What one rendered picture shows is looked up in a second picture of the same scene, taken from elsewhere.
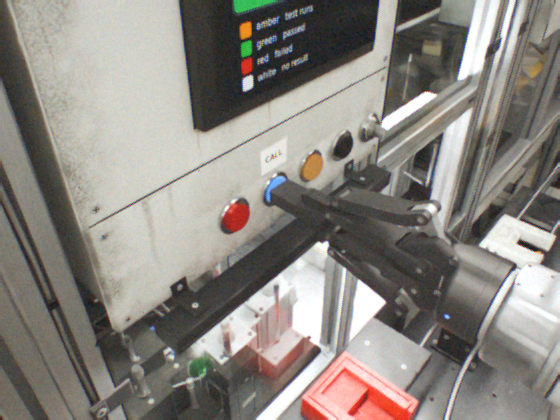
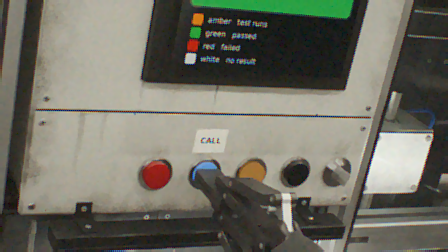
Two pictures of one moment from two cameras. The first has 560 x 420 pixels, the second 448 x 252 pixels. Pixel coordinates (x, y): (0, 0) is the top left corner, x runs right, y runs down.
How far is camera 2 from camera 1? 0.53 m
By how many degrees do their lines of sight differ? 24
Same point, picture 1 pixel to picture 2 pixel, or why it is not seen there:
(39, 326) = not seen: outside the picture
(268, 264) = (167, 231)
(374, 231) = (249, 213)
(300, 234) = (213, 226)
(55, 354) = not seen: outside the picture
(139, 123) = (100, 53)
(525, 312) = not seen: outside the picture
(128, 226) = (63, 126)
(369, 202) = (252, 185)
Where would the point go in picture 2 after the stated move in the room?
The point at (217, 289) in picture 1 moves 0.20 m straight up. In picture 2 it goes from (113, 226) to (142, 52)
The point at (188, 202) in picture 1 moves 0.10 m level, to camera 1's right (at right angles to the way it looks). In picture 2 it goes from (117, 136) to (201, 167)
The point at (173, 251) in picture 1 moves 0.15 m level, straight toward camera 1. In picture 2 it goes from (90, 171) to (45, 235)
